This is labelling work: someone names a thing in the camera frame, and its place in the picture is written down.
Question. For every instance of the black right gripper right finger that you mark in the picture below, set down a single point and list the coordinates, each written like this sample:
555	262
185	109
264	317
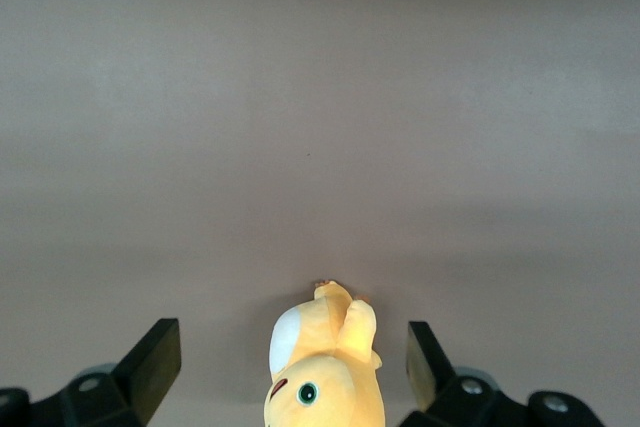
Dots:
450	407

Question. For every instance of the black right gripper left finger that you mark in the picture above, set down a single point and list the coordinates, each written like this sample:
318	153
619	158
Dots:
125	397

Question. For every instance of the yellow plush dinosaur toy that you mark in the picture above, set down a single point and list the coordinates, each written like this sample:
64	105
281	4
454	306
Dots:
330	372

